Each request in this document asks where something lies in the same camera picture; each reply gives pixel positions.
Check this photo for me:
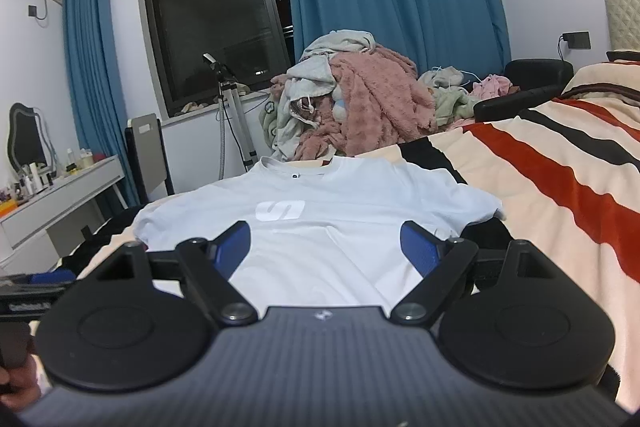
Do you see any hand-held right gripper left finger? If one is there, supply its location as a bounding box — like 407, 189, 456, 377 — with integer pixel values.
92, 221, 260, 327

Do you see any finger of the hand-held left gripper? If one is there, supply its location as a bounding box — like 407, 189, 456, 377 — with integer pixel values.
26, 271, 77, 287

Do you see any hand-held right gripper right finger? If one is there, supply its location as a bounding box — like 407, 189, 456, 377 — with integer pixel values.
389, 221, 553, 327

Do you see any white t-shirt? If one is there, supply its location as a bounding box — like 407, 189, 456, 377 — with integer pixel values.
134, 157, 505, 308

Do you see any pale green clothes heap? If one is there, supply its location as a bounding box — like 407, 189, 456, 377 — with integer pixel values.
419, 67, 482, 128

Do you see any person's left hand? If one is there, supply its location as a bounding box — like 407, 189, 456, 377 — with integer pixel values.
0, 354, 42, 410

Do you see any white vanity desk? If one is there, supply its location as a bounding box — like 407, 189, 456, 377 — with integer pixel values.
0, 155, 126, 278

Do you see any row of cosmetic bottles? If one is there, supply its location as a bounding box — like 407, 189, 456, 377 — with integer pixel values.
0, 148, 108, 208

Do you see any black chair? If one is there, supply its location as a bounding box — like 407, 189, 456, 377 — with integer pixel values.
124, 113, 175, 206

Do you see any silver tripod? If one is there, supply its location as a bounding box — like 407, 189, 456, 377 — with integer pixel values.
202, 53, 257, 172

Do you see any green printed cloth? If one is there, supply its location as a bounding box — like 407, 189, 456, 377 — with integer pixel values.
258, 94, 287, 154

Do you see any wavy vanity mirror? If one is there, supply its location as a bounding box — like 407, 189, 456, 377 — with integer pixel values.
7, 103, 56, 178

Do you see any red black striped blanket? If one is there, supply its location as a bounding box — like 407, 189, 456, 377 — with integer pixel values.
55, 84, 640, 413

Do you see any pink fleece blanket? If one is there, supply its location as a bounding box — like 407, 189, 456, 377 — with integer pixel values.
272, 46, 439, 158

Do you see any small pink garment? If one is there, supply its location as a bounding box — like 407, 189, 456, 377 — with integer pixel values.
472, 75, 514, 100

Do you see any grey hoodie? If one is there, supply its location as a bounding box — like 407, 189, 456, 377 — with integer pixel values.
272, 29, 377, 160

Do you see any narrow blue curtain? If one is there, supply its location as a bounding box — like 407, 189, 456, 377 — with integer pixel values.
60, 0, 144, 208

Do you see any black armchair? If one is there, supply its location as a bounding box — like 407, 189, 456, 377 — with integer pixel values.
472, 58, 575, 122

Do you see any dark framed window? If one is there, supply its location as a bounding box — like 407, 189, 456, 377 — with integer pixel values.
135, 0, 294, 118

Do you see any beige brown striped blanket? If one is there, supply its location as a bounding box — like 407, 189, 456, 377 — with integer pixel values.
560, 62, 640, 102

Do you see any beige quilted headboard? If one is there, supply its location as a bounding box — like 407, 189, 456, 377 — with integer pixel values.
604, 0, 640, 54

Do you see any grey hose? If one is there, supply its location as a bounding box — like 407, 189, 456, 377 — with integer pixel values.
217, 99, 229, 180

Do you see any black wall outlet with charger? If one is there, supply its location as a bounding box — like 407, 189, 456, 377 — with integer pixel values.
557, 31, 592, 64

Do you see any wall socket with cable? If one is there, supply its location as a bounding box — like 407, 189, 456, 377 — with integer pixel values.
27, 0, 52, 28

